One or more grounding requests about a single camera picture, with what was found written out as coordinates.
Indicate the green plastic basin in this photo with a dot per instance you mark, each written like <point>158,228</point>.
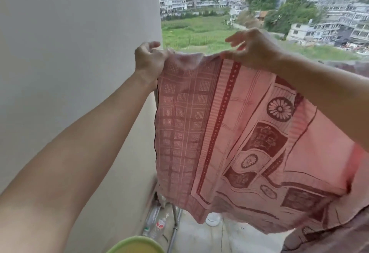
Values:
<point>135,246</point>

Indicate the clear bottle with red label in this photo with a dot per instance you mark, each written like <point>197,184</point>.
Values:
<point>160,227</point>

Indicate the person's right hand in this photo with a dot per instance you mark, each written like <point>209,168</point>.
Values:
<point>259,49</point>

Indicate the row of white town houses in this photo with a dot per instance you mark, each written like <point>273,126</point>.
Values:
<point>199,0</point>

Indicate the person's right forearm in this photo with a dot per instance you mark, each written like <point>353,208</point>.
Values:
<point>328,94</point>

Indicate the person's left hand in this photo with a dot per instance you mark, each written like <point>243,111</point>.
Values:
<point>148,61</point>

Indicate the green tree clump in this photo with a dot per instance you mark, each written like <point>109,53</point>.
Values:
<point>276,5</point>

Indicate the cluster of grey-roofed buildings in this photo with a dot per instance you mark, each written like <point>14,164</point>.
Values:
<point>334,22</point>

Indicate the person's right fingers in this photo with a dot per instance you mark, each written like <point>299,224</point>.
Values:
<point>237,38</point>

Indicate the person's left forearm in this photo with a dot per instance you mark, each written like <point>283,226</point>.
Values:
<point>72,157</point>

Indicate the person's left thumb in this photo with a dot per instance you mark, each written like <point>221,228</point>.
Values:
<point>152,44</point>

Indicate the pink patterned cloth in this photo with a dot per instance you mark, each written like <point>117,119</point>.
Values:
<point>230,134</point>

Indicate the green crop field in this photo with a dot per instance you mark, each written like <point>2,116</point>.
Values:
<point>196,35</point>

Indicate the clear plastic bottle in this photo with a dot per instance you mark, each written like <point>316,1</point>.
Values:
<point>151,218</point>

